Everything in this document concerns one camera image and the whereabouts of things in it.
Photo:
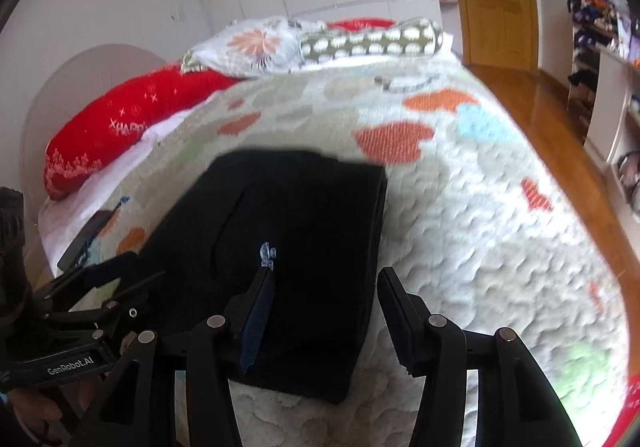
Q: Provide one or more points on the person's left hand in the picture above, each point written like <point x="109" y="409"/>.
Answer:
<point x="35" y="413"/>

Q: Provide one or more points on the white bed sheet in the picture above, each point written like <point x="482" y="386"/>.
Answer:
<point x="59" y="222"/>

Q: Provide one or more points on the white round headboard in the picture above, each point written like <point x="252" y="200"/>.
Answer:
<point x="73" y="86"/>

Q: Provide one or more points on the patterned quilt bedspread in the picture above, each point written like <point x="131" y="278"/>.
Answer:
<point x="474" y="221"/>

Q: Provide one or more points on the blue clicker with lanyard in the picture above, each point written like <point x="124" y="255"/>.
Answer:
<point x="117" y="204"/>

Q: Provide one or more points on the red long pillow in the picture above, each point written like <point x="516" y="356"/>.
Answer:
<point x="113" y="122"/>

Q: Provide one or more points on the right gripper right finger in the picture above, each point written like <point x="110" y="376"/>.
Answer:
<point x="517" y="405"/>

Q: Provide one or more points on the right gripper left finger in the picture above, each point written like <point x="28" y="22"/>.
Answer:
<point x="137" y="400"/>

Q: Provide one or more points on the floral white pillow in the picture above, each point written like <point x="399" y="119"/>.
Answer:
<point x="252" y="48"/>

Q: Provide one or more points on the black pants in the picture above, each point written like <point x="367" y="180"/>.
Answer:
<point x="318" y="220"/>

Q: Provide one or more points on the green white-dotted bolster pillow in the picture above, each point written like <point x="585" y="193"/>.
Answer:
<point x="412" y="38"/>

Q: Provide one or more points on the white shelf with clutter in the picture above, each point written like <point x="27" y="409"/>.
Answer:
<point x="604" y="89"/>

